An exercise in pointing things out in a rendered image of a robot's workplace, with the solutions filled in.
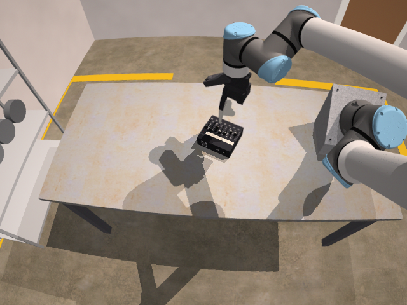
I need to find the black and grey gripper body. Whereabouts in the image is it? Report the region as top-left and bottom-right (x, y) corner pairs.
(223, 73), (252, 105)

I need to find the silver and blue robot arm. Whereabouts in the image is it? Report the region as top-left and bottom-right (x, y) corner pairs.
(203, 5), (407, 210)

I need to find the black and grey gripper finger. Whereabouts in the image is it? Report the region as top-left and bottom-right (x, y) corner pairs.
(219, 91), (235, 124)

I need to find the black lighting desk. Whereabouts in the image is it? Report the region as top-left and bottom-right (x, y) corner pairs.
(197, 115), (244, 158)

